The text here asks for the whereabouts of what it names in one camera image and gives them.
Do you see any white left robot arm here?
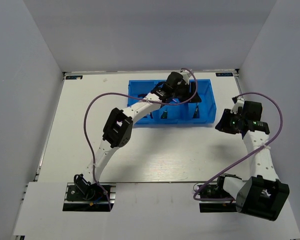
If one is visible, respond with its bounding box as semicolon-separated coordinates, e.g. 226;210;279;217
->
73;68;198;200

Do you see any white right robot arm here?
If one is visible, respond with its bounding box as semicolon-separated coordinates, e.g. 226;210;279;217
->
215;97;290;221

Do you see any red blue handled screwdriver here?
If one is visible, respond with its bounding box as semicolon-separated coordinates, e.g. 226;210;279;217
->
192;105;200;119

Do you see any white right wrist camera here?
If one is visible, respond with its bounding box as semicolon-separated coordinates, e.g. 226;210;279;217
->
231;97;245;114

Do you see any large brown hex key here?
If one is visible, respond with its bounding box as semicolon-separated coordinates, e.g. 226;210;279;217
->
137;93;147;99

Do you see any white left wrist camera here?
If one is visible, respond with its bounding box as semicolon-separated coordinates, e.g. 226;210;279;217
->
180;69;192;85

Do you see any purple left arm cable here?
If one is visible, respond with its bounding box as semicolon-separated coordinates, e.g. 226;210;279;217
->
83;67;198;211

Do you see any blue three-compartment plastic bin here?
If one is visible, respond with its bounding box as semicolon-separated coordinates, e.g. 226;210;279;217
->
128;79;217;126

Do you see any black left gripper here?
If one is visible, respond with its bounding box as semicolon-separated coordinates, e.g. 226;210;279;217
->
172;81;203;103

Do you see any corner label sticker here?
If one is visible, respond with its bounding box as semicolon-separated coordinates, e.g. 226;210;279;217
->
65;75;83;80
215;72;234;77

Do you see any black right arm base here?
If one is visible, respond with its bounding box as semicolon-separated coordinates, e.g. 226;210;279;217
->
198;173;245;213

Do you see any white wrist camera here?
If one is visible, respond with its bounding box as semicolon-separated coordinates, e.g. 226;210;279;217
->
180;69;192;85
231;97;245;114

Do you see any right corner label sticker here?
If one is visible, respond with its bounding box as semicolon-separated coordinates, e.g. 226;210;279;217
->
215;72;234;77

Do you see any left corner label sticker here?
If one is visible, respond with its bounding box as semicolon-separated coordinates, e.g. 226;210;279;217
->
65;75;83;80

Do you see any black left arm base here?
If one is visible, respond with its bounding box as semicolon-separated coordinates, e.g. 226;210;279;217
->
62;174;116;212

